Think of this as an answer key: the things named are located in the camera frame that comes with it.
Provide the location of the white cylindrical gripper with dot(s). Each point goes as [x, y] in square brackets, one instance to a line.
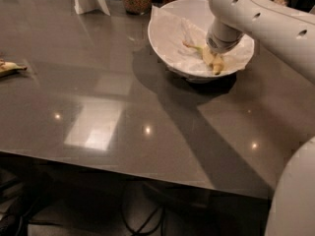
[220, 45]

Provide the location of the yellow banana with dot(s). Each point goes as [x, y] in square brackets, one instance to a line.
[210, 58]

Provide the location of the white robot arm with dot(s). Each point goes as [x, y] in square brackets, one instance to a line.
[290, 35]

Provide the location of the white bowl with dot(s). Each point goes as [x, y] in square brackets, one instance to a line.
[190, 10]

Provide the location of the banana at left edge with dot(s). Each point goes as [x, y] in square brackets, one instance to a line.
[10, 68]

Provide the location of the white paper towel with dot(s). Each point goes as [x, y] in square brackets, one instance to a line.
[174, 36]

